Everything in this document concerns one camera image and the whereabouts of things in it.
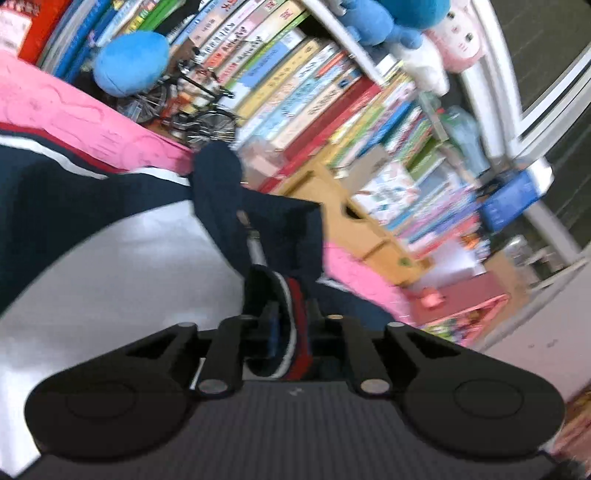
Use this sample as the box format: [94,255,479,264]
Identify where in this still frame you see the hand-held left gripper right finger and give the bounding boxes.
[307,302,462,398]

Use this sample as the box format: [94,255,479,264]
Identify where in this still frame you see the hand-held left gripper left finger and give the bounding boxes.
[124,302,281,400]

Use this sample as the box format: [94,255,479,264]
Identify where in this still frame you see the navy white jacket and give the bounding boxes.
[0,129,407,478]

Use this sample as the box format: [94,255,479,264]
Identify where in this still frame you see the wooden drawer organizer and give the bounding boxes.
[277,164,432,287]

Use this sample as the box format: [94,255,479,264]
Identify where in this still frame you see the pink toy house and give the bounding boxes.
[406,284,511,349]

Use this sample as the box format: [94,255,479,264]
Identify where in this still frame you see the white box with colourful print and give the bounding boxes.
[351,161,421,224]

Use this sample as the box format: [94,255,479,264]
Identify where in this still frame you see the black model bicycle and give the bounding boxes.
[117,60,238,148]

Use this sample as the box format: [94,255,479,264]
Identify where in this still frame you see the blue printed box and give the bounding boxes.
[478,171,543,232]

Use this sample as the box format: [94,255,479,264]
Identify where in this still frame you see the rows of colourful books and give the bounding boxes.
[37,0,490,259]

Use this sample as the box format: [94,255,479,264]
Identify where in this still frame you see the white bookshelf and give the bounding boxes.
[302,0,587,278]

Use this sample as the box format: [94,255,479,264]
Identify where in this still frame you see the pink blanket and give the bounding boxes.
[0,48,416,328]

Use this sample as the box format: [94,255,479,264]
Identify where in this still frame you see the small round blue plush toy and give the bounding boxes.
[95,31,171,97]

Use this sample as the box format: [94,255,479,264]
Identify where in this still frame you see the pink white plush toy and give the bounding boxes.
[425,0,488,72]

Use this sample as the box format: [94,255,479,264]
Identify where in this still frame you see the blue white plush toy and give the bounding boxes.
[383,0,451,49]

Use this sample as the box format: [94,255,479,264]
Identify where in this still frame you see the white framed window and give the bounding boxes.
[489,0,591,153]

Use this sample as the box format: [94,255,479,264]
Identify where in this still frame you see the red plastic crate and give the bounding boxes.
[0,0,63,63]

